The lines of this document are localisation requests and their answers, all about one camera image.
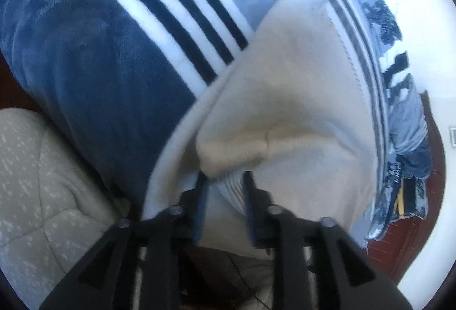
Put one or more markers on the grey quilted cushion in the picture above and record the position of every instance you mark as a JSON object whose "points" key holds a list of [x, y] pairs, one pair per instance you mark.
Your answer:
{"points": [[46, 188]]}

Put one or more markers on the blue striped folded quilt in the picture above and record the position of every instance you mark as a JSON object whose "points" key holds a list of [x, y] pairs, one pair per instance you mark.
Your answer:
{"points": [[406, 114]]}

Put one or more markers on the blue printed pillow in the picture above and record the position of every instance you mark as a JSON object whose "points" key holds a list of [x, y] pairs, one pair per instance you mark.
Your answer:
{"points": [[413, 196]]}

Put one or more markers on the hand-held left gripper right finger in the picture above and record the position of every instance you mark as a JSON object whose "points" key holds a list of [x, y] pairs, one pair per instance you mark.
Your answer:
{"points": [[250, 205]]}

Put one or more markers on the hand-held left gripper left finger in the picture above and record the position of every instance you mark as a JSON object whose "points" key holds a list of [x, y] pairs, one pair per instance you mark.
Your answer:
{"points": [[200, 205]]}

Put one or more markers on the blue striped bed sheet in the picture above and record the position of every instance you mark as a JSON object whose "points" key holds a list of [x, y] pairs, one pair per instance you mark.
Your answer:
{"points": [[89, 64]]}

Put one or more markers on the white long-sleeve shirt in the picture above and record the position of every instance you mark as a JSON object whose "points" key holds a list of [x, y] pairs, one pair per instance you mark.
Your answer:
{"points": [[285, 99]]}

